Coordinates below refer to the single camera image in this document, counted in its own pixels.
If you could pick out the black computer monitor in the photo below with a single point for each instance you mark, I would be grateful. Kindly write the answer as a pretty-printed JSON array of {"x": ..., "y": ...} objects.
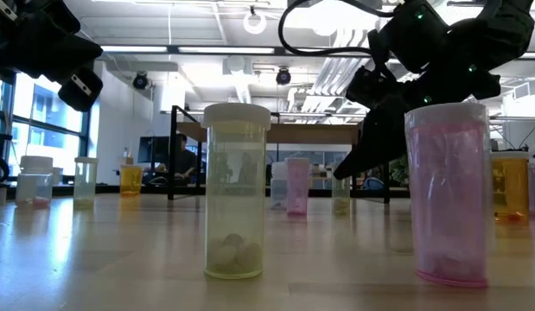
[{"x": 152, "y": 149}]

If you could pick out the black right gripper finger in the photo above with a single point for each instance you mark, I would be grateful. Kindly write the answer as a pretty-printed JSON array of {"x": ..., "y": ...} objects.
[{"x": 379, "y": 138}]

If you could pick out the long ceiling light rail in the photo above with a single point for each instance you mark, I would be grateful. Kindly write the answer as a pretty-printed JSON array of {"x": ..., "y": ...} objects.
[{"x": 224, "y": 50}]

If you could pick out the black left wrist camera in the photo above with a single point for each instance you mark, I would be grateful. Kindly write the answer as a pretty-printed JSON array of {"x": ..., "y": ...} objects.
[{"x": 83, "y": 97}]

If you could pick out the person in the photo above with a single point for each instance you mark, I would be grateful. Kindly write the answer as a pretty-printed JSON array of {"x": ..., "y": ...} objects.
[{"x": 186, "y": 162}]

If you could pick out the window with dark frame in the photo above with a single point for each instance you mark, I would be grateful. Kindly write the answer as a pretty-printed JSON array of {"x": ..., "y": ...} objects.
[{"x": 46, "y": 129}]

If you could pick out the black aluminium table frame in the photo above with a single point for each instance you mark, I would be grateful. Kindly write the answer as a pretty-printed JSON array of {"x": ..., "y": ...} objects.
[{"x": 109, "y": 190}]

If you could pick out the clear pill bottle white cap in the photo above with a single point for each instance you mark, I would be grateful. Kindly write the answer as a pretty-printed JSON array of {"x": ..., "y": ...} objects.
[
  {"x": 278, "y": 190},
  {"x": 33, "y": 190}
]

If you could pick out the white box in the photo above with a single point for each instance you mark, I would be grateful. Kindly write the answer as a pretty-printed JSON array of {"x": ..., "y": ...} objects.
[{"x": 58, "y": 176}]

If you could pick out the wooden shelf black frame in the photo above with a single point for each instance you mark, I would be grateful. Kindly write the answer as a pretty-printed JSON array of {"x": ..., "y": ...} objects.
[{"x": 310, "y": 134}]

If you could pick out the yellow-green pill vial white cap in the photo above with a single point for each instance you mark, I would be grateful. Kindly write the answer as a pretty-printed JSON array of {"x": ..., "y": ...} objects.
[
  {"x": 85, "y": 185},
  {"x": 341, "y": 198},
  {"x": 236, "y": 194}
]

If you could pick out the orange pill bottle white cap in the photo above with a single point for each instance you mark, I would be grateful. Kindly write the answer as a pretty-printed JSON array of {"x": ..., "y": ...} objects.
[
  {"x": 131, "y": 181},
  {"x": 510, "y": 190}
]

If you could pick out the black ceiling spotlight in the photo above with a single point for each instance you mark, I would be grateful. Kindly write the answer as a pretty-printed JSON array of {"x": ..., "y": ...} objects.
[
  {"x": 140, "y": 81},
  {"x": 283, "y": 77}
]

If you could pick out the blue office chair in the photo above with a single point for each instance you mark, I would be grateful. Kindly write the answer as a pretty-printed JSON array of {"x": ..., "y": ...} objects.
[{"x": 374, "y": 185}]

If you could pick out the brown cardboard box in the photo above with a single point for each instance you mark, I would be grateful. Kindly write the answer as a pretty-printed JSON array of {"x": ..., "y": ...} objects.
[{"x": 126, "y": 162}]

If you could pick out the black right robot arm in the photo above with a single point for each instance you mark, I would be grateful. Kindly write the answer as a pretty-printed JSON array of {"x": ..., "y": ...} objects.
[{"x": 505, "y": 30}]

